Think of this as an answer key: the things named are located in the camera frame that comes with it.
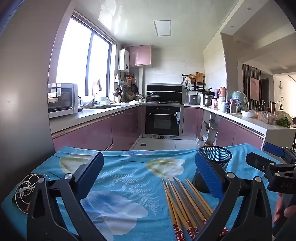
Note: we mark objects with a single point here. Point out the white wall water heater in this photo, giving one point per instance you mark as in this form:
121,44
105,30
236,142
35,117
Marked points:
123,60

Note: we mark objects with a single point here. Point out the black built-in oven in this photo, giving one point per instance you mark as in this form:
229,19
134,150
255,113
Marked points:
161,120

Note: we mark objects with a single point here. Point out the bunch of wooden chopsticks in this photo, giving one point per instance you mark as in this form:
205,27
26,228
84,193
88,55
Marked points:
175,199

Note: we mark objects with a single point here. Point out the stainless steel pot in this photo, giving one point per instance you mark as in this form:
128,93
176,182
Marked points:
207,100

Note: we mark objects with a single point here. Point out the pink kettle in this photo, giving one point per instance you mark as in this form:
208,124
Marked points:
222,92

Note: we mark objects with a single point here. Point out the person's right hand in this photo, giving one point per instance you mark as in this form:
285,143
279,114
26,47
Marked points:
290,209

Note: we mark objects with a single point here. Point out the green leafy vegetables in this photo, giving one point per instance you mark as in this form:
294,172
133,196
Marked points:
284,122

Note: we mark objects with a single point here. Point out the white microwave oven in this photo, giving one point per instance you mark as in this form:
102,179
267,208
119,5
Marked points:
60,99

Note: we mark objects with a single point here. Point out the silver rice cooker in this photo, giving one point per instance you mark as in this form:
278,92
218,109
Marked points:
193,99

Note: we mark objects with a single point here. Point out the framed wall picture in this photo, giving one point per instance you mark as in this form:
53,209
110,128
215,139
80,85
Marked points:
255,89

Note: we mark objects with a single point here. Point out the black range hood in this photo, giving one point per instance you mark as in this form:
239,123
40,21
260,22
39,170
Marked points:
171,89

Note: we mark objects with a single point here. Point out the pink wall cabinet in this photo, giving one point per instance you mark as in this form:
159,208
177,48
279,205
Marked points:
140,55

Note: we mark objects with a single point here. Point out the steel thermos bottle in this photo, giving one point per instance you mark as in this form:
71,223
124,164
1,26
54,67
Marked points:
233,107

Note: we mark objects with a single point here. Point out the large kitchen window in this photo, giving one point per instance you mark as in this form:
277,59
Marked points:
74,58

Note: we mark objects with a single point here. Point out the pink kitchen base cabinets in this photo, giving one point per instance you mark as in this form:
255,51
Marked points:
92,132
231,132

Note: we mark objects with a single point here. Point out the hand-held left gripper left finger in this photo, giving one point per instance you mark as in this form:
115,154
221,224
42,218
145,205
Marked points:
92,173

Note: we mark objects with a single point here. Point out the hanging frying pan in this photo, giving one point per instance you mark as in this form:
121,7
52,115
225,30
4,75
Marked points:
134,88

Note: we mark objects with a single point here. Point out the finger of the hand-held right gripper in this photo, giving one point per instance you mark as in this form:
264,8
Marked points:
274,148
256,162

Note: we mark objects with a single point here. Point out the black mesh utensil cup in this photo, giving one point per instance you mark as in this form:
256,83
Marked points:
222,157

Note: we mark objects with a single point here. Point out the black wall rack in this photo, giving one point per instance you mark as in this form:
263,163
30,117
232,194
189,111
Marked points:
198,86

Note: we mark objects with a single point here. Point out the pale green kitchen appliance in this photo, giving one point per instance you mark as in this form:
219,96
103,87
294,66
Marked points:
240,99

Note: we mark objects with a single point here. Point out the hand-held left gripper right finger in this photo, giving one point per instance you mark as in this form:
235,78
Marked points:
208,171

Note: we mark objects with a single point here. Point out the wooden cutting board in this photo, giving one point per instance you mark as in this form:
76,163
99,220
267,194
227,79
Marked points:
199,77

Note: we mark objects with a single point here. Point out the clear glass bottle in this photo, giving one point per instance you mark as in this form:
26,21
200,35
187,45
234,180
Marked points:
201,143

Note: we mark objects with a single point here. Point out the square ceiling light panel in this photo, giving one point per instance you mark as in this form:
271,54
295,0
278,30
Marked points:
162,28

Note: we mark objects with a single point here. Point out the clear plastic container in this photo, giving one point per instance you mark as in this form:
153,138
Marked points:
267,117

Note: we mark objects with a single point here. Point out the blue floral tablecloth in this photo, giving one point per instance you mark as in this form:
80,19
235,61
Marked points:
138,166

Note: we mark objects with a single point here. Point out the white bowl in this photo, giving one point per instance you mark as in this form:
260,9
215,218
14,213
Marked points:
247,114

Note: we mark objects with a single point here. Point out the black wok with lid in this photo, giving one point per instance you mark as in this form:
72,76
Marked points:
153,97

